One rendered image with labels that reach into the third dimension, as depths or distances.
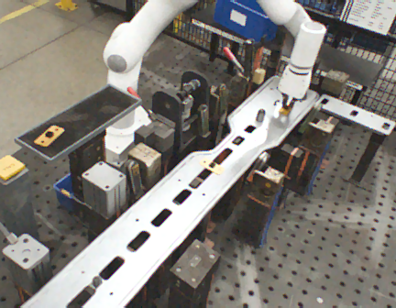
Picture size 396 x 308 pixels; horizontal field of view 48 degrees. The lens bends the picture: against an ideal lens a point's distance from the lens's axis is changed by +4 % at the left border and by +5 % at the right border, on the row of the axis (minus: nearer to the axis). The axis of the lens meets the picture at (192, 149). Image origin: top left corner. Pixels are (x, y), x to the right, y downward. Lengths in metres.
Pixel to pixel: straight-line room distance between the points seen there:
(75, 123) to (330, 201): 1.07
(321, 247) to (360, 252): 0.14
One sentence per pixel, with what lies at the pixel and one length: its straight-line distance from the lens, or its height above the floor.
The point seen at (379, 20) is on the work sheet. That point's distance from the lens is 2.11.
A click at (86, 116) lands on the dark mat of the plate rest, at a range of 1.34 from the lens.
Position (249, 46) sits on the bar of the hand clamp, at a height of 1.20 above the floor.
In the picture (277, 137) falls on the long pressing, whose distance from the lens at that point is 1.61.
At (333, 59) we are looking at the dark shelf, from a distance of 2.11.
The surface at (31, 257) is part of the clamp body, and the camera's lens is 1.15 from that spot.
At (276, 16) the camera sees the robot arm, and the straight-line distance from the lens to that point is 1.51.
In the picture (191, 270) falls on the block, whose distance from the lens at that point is 1.14.
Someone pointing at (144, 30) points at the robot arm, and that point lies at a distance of 1.57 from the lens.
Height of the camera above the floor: 1.99
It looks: 42 degrees down
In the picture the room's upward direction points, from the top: 8 degrees clockwise
